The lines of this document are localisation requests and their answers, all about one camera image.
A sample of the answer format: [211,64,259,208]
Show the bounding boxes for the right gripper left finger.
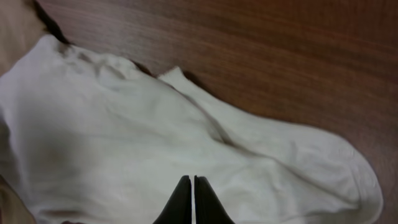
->
[154,175,192,224]

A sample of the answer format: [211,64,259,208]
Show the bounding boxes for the white and beige garment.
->
[1,1,384,223]

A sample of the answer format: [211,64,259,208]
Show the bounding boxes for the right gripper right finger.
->
[194,176,234,224]

